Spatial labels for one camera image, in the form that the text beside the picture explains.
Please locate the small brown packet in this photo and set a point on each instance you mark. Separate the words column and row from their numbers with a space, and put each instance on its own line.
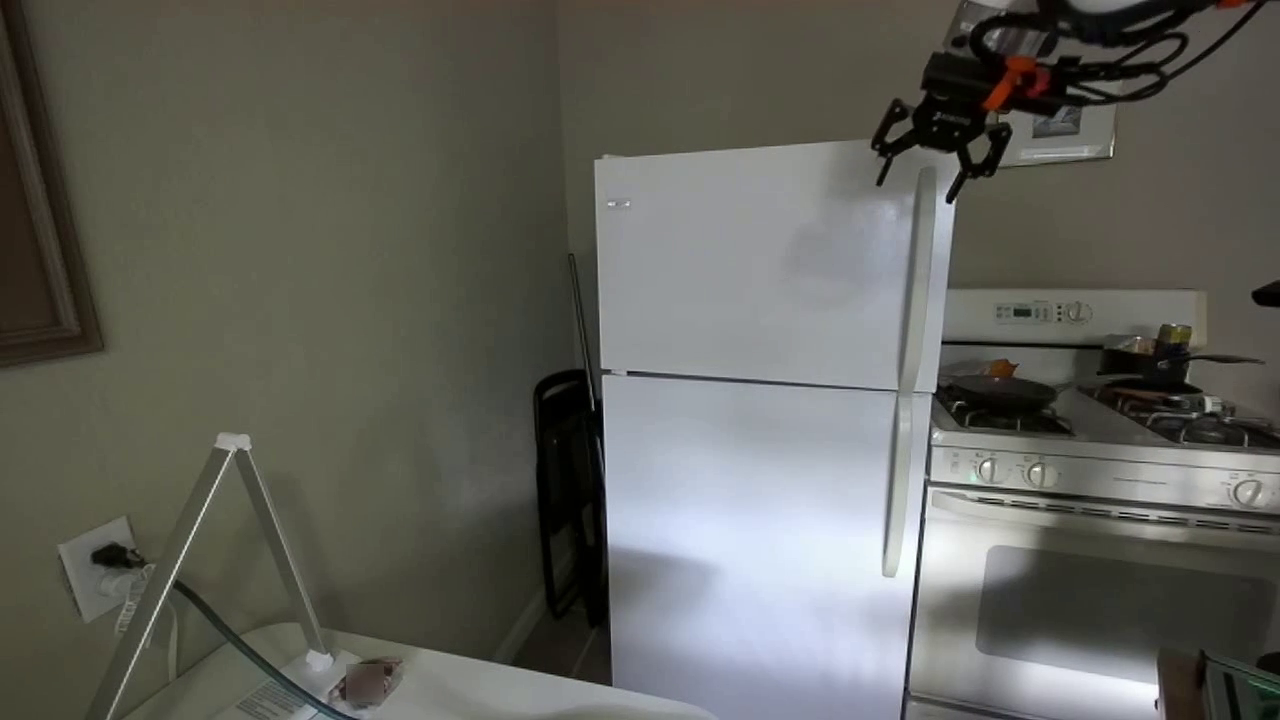
column 366, row 682

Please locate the dark frying pan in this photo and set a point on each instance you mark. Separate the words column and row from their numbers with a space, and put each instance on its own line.
column 1002, row 390

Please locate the white wall outlet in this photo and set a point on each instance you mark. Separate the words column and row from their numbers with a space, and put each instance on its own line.
column 84, row 592

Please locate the white camera tripod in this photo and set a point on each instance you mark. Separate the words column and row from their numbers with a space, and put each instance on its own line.
column 174, row 562

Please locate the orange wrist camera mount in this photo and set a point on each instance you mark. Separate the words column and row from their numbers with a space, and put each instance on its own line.
column 1024, row 81

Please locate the white refrigerator body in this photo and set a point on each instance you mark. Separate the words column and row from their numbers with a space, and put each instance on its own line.
column 584, row 323

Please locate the white gas stove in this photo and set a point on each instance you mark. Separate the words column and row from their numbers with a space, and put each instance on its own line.
column 1064, row 445

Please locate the brown framed wall board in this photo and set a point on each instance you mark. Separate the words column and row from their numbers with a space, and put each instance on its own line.
column 33, row 202

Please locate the oven door with window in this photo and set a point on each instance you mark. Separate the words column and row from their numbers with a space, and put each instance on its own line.
column 1094, row 614

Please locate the black power plug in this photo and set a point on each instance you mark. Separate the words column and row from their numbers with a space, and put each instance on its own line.
column 118, row 556

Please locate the black folding chair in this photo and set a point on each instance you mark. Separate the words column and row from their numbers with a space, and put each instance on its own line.
column 567, row 504

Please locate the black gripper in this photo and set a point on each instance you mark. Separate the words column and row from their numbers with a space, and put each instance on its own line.
column 957, row 88

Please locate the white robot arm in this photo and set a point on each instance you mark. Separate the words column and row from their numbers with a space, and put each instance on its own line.
column 1115, row 11

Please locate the white large refrigerator door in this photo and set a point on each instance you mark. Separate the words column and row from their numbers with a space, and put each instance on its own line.
column 745, row 562

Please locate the dark cooking pot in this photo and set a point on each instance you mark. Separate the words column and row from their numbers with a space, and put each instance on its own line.
column 1153, row 362

